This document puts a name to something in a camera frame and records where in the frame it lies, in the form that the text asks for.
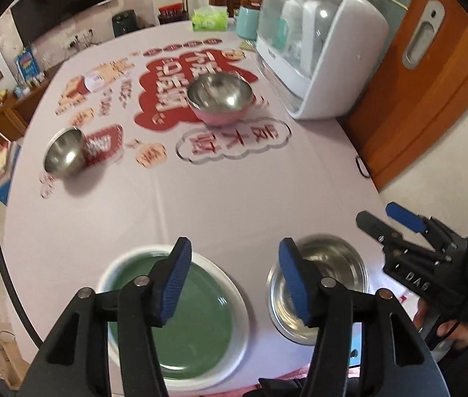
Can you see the wide steel bowl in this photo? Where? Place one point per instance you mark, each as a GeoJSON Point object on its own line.
{"type": "Point", "coordinates": [334, 257]}

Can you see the black air fryer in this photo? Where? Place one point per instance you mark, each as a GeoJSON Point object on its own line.
{"type": "Point", "coordinates": [125, 22]}

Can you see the blue poster box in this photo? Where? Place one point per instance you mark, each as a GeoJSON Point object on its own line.
{"type": "Point", "coordinates": [28, 68]}

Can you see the white paper plate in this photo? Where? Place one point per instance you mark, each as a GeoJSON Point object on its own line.
{"type": "Point", "coordinates": [238, 343]}

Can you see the teal canister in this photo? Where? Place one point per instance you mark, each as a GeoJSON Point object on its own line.
{"type": "Point", "coordinates": [247, 23]}

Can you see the pink steel bowl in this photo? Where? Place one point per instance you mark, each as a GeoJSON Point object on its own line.
{"type": "Point", "coordinates": [220, 99]}

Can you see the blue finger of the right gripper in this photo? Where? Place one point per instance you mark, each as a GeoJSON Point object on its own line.
{"type": "Point", "coordinates": [376, 228]}
{"type": "Point", "coordinates": [405, 217]}

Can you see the green tissue box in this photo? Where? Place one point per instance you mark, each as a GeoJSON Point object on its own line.
{"type": "Point", "coordinates": [210, 18]}

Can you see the blue plastic stool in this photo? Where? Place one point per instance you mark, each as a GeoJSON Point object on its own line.
{"type": "Point", "coordinates": [4, 193]}

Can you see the stack of books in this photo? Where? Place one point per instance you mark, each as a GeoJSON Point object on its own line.
{"type": "Point", "coordinates": [8, 158]}

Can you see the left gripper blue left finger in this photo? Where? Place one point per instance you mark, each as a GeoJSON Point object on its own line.
{"type": "Point", "coordinates": [168, 277]}

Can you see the white bottle sterilizer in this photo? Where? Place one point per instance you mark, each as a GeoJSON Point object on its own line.
{"type": "Point", "coordinates": [319, 54]}

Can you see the red basket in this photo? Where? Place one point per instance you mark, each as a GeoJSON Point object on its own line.
{"type": "Point", "coordinates": [171, 10]}

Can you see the wooden tv cabinet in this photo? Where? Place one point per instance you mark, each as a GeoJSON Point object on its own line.
{"type": "Point", "coordinates": [16, 114]}

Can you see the right hand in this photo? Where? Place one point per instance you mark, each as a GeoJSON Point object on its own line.
{"type": "Point", "coordinates": [454, 332]}

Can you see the green plate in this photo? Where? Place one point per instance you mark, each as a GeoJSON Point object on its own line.
{"type": "Point", "coordinates": [197, 337]}

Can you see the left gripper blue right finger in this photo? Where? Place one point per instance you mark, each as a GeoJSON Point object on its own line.
{"type": "Point", "coordinates": [302, 279]}

